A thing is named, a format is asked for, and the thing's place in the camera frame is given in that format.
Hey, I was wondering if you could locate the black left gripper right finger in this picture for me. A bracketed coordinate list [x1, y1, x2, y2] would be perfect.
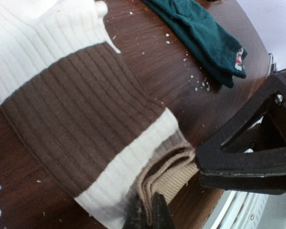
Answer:
[152, 192, 175, 229]

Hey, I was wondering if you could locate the dark teal sock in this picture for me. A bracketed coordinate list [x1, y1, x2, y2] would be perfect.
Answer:
[144, 0, 247, 88]

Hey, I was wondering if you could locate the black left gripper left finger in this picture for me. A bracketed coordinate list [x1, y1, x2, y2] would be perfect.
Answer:
[124, 194, 150, 229]

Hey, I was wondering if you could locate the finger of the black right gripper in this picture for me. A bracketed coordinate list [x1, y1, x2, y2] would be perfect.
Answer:
[195, 69, 286, 194]

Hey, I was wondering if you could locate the cream brown striped sock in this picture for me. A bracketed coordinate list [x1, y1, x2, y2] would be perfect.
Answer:
[0, 0, 198, 229]

